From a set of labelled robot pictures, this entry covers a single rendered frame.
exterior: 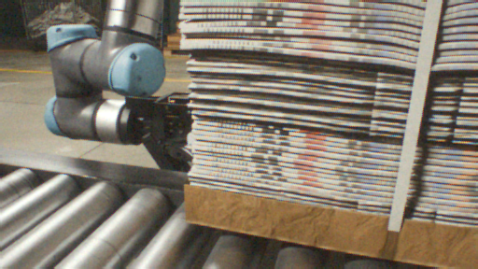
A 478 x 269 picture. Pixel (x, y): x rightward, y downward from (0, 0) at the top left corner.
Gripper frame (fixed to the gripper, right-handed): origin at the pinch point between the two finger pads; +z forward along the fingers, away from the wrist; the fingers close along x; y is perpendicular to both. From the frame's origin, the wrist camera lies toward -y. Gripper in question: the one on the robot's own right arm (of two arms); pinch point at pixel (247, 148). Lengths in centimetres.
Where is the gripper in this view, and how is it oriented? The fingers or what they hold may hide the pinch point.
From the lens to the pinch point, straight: 57.9
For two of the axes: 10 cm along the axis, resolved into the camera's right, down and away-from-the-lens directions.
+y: 0.0, -9.4, -3.5
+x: 2.9, -3.3, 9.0
